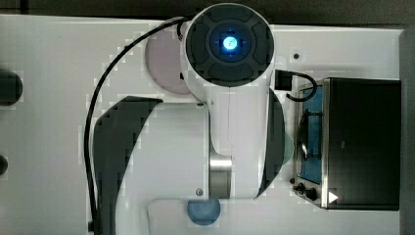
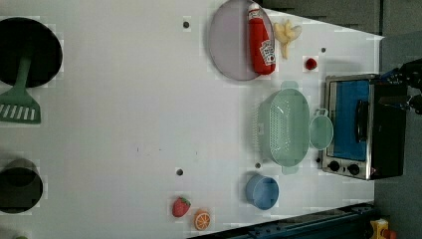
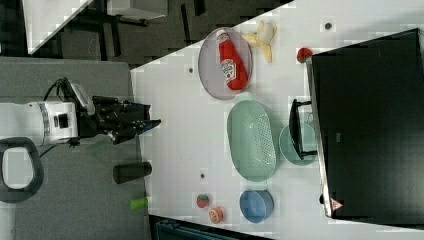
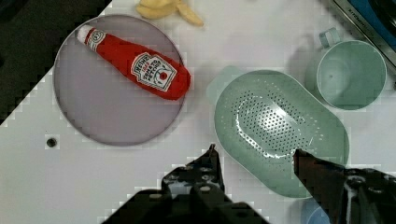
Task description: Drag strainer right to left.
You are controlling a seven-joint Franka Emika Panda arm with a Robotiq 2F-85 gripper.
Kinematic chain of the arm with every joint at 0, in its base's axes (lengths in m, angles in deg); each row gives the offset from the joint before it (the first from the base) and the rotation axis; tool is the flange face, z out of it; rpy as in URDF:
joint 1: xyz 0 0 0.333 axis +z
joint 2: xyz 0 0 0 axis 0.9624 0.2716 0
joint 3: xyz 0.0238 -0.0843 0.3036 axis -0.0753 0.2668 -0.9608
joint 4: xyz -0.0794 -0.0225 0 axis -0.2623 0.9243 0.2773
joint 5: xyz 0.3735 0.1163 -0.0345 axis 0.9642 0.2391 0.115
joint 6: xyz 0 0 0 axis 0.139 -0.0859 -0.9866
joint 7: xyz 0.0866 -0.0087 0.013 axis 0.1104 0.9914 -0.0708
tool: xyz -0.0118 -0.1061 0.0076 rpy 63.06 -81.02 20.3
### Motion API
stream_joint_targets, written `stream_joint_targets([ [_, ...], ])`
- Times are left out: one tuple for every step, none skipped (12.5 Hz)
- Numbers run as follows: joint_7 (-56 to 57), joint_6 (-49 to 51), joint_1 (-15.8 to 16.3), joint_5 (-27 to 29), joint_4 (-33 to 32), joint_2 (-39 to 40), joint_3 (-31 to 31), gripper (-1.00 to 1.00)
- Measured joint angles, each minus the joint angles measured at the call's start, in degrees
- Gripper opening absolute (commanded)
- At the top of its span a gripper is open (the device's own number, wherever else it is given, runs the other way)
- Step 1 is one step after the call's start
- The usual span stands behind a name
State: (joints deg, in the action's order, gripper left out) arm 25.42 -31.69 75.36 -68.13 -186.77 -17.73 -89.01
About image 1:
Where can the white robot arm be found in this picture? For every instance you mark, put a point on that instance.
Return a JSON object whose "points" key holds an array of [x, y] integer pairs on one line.
{"points": [[228, 145]]}

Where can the purple round plate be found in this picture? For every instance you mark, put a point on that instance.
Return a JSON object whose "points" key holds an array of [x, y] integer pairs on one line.
{"points": [[162, 56]]}

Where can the green plastic cup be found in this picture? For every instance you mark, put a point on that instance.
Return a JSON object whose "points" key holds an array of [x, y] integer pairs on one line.
{"points": [[289, 148]]}

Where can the black toaster oven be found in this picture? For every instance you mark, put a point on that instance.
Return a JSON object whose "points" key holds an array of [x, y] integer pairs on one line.
{"points": [[348, 144]]}

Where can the black round pan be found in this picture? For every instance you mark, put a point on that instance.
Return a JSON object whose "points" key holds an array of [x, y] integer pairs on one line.
{"points": [[11, 88]]}

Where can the black round pot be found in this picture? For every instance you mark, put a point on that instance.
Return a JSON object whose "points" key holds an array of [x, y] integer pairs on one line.
{"points": [[3, 165]]}

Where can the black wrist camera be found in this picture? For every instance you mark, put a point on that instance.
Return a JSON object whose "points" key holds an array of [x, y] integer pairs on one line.
{"points": [[283, 80]]}

